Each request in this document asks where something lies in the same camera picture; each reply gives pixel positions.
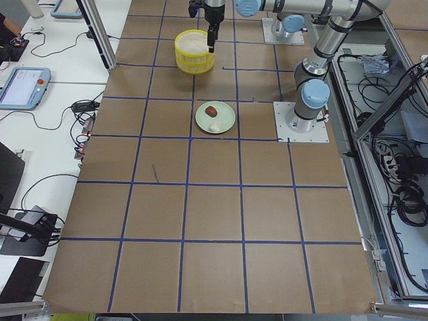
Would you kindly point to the aluminium frame post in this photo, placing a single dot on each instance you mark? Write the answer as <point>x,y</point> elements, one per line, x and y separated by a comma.
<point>93,20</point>

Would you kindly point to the teach pendant tablet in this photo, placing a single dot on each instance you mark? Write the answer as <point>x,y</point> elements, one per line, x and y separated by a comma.
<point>24,88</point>

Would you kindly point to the dark red bun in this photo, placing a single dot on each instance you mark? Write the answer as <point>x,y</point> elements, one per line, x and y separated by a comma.
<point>211,111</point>

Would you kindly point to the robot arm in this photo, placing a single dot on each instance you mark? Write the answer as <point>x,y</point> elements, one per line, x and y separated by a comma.
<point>313,92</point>
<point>291,23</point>

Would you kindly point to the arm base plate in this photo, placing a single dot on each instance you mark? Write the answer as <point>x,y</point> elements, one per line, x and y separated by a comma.
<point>273,33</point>
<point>291,128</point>

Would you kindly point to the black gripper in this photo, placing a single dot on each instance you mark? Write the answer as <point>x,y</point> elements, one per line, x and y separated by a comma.
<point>213,15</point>

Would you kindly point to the white bun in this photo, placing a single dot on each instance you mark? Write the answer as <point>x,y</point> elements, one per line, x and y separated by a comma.
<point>215,126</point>

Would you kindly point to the light green plate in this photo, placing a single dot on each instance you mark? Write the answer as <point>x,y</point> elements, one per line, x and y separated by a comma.
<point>226,116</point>

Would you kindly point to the black camera stand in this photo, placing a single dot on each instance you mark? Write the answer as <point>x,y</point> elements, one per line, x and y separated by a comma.
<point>36,223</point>

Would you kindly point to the yellow steamer layer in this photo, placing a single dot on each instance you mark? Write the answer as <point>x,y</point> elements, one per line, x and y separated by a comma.
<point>196,64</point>
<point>192,43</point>

